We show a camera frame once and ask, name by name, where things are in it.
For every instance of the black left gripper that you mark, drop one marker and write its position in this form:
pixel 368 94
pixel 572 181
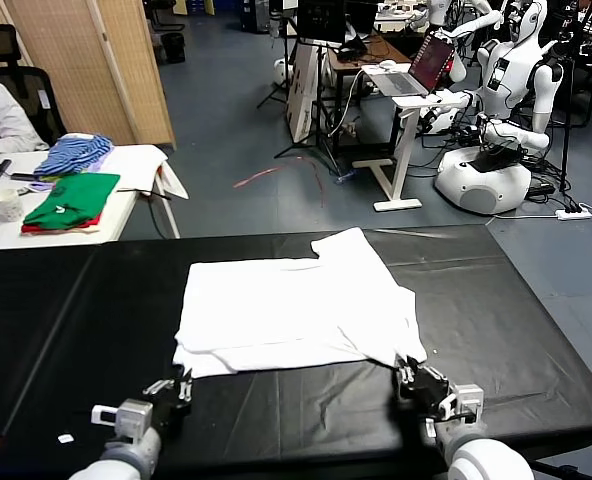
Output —
pixel 168 407

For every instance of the white paper cup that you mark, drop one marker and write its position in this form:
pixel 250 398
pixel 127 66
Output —
pixel 7 205

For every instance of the white printed board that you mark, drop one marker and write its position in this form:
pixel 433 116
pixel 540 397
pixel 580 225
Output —
pixel 301 95

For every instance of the green folded shirt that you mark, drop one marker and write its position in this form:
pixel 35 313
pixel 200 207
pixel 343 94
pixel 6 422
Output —
pixel 76 200

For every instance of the white round device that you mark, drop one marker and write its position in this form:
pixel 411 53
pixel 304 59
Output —
pixel 279 70

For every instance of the small white tag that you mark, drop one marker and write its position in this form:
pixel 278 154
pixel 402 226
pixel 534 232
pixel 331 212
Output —
pixel 66 438

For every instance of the white t-shirt with red print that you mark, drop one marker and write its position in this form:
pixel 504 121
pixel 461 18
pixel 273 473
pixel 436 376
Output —
pixel 296 310

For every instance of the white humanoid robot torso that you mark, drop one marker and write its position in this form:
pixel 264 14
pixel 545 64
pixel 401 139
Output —
pixel 438 12

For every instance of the black monitor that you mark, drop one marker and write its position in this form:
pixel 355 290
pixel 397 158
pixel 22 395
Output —
pixel 321 20

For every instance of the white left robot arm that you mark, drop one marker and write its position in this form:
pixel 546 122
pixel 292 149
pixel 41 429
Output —
pixel 121 457

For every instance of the black trash bin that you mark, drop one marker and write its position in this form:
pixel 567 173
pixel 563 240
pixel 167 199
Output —
pixel 173 47

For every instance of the red folded shirt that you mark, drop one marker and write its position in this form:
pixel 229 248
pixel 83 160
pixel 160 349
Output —
pixel 31 229

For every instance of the white computer mouse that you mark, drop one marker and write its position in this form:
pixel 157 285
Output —
pixel 387 64

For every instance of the blue striped clothes pile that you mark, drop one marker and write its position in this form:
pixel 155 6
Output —
pixel 76 150

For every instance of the lavender folded cloth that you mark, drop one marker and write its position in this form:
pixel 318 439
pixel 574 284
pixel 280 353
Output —
pixel 98 162

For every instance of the black phone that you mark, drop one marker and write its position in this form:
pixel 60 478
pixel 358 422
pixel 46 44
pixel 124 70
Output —
pixel 23 176

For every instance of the black tripod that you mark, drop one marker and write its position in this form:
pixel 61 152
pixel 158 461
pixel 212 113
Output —
pixel 286 60

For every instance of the white laptop stand desk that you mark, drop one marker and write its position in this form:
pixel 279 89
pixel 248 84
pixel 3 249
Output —
pixel 401 150

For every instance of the grey laptop with red screen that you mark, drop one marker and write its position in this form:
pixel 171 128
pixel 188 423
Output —
pixel 401 82

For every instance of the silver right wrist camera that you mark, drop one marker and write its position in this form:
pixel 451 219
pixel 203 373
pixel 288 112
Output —
pixel 466 400

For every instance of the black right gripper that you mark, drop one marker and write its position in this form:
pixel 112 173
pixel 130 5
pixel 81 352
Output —
pixel 426 397

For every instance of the white side table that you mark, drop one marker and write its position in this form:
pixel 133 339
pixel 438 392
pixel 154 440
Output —
pixel 116 215

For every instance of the black office chair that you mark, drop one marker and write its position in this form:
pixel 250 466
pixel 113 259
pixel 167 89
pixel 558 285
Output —
pixel 31 85

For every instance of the white cloth bag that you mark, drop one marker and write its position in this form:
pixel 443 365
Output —
pixel 131 167

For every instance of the black stand pole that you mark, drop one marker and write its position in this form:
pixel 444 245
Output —
pixel 567 125

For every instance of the white power strip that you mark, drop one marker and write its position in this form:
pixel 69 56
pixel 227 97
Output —
pixel 573 214

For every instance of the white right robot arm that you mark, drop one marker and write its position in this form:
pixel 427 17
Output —
pixel 486 460

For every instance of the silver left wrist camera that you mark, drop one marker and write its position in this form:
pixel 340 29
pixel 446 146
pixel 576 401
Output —
pixel 133 415

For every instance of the white humanoid robot on base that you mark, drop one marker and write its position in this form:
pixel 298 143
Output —
pixel 511 75

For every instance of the brown wooden desk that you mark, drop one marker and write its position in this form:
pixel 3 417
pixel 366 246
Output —
pixel 376 50

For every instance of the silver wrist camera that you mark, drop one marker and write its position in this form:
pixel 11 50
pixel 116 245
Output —
pixel 133 415
pixel 466 400

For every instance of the bamboo folding screen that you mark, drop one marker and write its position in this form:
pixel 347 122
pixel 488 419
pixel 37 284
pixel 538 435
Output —
pixel 76 60

